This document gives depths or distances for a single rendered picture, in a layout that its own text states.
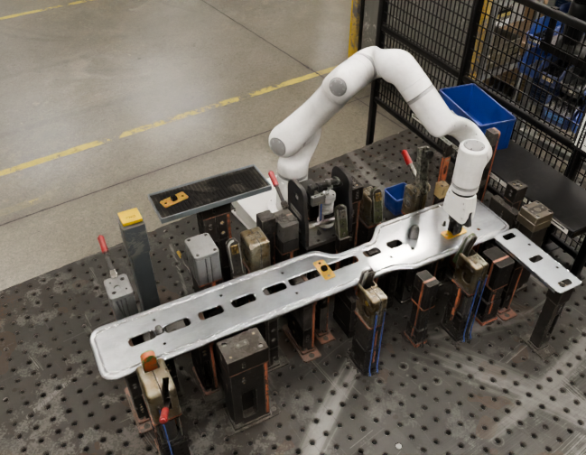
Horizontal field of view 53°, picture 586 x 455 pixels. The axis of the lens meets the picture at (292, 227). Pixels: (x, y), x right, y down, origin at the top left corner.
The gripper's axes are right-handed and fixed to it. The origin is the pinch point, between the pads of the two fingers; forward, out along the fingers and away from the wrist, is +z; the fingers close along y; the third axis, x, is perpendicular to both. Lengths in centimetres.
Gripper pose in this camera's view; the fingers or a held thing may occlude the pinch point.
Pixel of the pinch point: (455, 227)
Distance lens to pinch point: 201.5
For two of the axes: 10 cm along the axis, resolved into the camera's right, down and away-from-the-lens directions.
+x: 8.9, -3.0, 3.5
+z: 0.0, 7.6, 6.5
